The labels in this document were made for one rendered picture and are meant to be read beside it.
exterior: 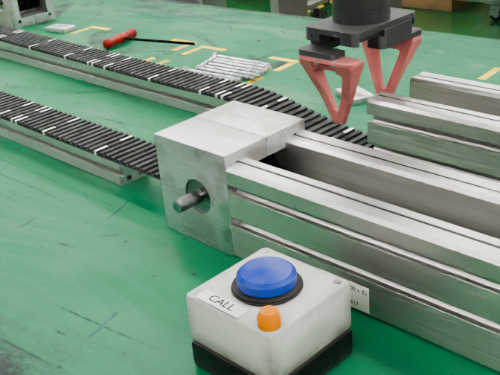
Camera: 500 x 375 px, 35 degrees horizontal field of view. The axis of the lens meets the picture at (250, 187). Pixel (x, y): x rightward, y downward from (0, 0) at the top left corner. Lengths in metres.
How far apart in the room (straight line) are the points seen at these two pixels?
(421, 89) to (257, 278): 0.37
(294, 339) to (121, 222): 0.31
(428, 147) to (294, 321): 0.30
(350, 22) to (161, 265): 0.30
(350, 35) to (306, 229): 0.23
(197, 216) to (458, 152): 0.24
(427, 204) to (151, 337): 0.23
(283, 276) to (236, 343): 0.05
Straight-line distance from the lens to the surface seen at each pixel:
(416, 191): 0.62
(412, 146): 0.76
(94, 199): 0.82
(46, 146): 0.95
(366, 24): 0.79
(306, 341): 0.52
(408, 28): 0.83
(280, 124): 0.70
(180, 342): 0.59
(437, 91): 0.82
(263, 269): 0.52
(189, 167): 0.68
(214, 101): 0.98
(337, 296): 0.53
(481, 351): 0.55
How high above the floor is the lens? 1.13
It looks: 26 degrees down
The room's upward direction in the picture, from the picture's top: 5 degrees counter-clockwise
